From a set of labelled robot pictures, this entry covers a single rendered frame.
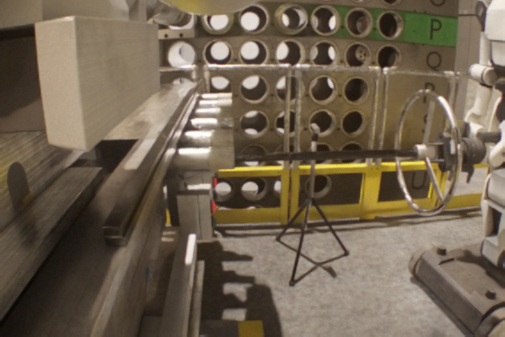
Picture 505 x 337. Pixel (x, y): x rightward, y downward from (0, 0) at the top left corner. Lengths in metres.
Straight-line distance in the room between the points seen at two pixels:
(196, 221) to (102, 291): 0.64
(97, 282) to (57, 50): 0.26
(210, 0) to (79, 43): 0.54
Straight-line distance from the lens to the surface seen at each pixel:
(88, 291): 0.42
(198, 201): 0.98
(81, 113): 0.35
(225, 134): 1.10
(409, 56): 3.20
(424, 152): 1.10
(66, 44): 0.35
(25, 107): 0.48
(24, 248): 0.42
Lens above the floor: 1.19
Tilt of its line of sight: 18 degrees down
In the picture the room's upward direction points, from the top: straight up
